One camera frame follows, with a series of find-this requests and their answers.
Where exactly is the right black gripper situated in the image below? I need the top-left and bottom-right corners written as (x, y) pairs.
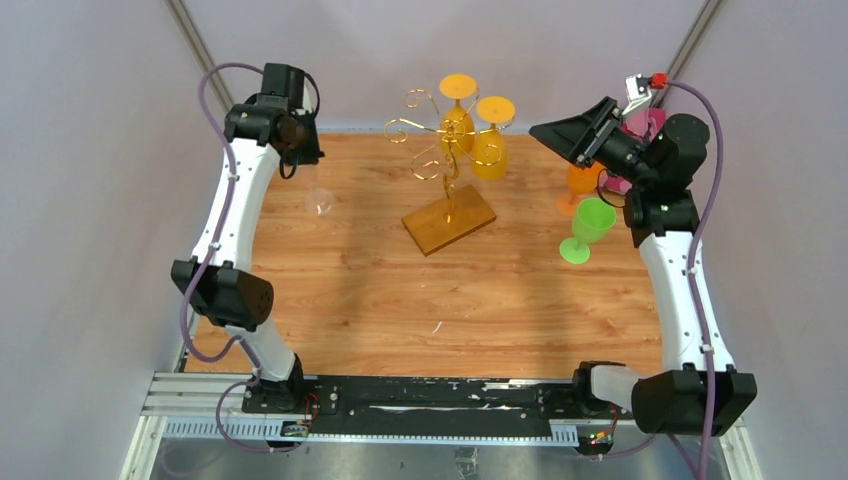
top-left (530, 96), bottom-right (657, 188)

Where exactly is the orange wine glass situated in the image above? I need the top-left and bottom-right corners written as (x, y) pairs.
top-left (556, 162), bottom-right (604, 217)

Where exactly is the clear wine glass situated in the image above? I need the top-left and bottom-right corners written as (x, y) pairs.
top-left (304, 166), bottom-right (335, 216)

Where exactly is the green wine glass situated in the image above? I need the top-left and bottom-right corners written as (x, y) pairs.
top-left (559, 198), bottom-right (617, 265)

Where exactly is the yellow wine glass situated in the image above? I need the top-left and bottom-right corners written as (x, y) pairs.
top-left (439, 73), bottom-right (479, 156)
top-left (471, 96), bottom-right (516, 180)

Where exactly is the gold wire glass rack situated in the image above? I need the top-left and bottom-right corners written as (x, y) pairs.
top-left (383, 88), bottom-right (497, 256)

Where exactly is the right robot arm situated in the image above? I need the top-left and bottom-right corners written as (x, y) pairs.
top-left (529, 97), bottom-right (758, 437)

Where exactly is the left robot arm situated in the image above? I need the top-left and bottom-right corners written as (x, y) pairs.
top-left (170, 63), bottom-right (324, 416)

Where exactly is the pink camouflage cloth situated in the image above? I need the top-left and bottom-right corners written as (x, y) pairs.
top-left (602, 107), bottom-right (669, 197)

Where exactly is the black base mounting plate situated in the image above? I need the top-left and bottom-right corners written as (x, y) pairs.
top-left (241, 375), bottom-right (632, 441)

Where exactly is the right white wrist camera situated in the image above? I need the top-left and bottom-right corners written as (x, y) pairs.
top-left (621, 74), bottom-right (655, 120)

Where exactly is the aluminium frame rail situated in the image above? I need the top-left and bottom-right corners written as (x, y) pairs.
top-left (119, 370), bottom-right (763, 480)

